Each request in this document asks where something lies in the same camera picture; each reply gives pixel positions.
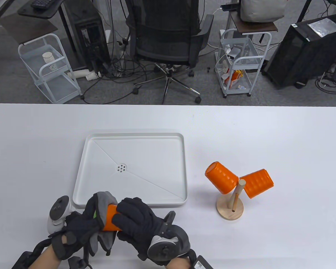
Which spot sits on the person's right hand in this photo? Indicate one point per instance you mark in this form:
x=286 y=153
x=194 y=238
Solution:
x=145 y=224

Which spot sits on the person's left hand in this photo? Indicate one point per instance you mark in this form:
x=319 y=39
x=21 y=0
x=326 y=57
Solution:
x=72 y=227

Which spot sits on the person's right thumb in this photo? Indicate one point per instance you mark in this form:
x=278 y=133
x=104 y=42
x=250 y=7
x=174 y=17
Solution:
x=128 y=238

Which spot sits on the person's left fingers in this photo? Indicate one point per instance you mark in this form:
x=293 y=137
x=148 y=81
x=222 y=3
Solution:
x=93 y=208

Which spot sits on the grey cleaning cloth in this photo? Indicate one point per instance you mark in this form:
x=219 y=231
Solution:
x=105 y=204

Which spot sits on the orange ribbed plastic cup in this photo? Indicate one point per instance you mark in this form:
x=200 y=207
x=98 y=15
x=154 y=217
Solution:
x=221 y=178
x=111 y=221
x=257 y=183

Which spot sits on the person's left forearm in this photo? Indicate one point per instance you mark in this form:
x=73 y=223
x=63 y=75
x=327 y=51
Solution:
x=46 y=259

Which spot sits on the person's right forearm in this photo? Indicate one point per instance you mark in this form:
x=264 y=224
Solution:
x=179 y=263

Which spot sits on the white wrist controller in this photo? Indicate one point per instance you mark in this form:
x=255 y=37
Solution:
x=57 y=213

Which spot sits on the dark grey wrist controller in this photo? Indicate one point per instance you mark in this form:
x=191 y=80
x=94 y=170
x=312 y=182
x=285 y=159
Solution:
x=168 y=246

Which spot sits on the white rectangular drain tray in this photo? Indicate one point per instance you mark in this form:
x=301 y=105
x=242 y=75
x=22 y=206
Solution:
x=131 y=168

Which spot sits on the wooden cup stand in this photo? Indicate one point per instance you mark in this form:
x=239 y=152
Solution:
x=229 y=210

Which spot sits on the white plastic pipe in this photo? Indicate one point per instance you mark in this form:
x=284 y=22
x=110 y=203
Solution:
x=82 y=74

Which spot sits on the white metal trolley cart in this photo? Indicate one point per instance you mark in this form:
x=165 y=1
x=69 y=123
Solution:
x=240 y=61
x=49 y=72

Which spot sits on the black mesh office chair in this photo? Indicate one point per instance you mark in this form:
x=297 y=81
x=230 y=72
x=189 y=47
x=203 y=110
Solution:
x=168 y=36

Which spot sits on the orange snack packet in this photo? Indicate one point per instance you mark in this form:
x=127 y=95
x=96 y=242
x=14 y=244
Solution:
x=233 y=78

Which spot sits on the brown wooden board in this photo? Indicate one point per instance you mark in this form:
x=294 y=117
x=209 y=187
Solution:
x=28 y=28

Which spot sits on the dark keyboard shelf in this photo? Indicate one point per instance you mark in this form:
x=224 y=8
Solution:
x=42 y=12

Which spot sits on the white power adapter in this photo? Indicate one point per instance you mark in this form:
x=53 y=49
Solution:
x=233 y=53

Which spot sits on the black keyboard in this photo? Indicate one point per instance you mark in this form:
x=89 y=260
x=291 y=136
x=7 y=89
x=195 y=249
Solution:
x=42 y=4

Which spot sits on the black phone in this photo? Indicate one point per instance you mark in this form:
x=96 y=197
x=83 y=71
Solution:
x=229 y=7

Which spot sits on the dark brown board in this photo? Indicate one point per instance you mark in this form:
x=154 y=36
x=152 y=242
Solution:
x=254 y=25

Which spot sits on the black glass computer tower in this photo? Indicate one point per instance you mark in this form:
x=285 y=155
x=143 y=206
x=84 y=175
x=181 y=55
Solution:
x=305 y=53

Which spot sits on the grey fabric bag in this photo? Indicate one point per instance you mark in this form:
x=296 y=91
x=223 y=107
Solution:
x=261 y=11

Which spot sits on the silver foil bag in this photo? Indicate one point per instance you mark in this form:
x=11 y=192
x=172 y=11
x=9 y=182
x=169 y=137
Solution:
x=324 y=26

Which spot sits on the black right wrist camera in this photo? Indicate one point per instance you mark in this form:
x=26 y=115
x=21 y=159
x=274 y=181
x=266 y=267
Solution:
x=202 y=262

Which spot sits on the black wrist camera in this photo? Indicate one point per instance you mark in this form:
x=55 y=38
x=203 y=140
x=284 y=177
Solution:
x=202 y=262
x=30 y=256

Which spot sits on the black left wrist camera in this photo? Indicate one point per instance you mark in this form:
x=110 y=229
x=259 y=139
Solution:
x=30 y=256

